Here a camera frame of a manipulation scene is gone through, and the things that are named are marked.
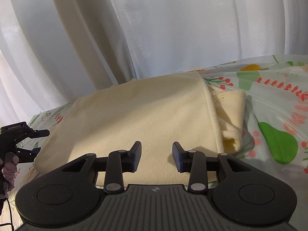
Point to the cream knit sweater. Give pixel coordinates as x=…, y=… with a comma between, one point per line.
x=134, y=130

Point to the beige curtain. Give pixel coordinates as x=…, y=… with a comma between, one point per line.
x=91, y=28

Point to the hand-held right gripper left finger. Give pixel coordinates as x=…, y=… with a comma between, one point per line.
x=136, y=154

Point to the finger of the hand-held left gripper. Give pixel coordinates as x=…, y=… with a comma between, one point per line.
x=41, y=132
x=30, y=154

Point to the white curtain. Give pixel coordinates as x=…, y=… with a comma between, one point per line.
x=180, y=28

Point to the person's left hand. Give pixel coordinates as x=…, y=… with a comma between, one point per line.
x=9, y=170

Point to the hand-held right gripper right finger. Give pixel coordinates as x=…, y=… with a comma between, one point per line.
x=177, y=157

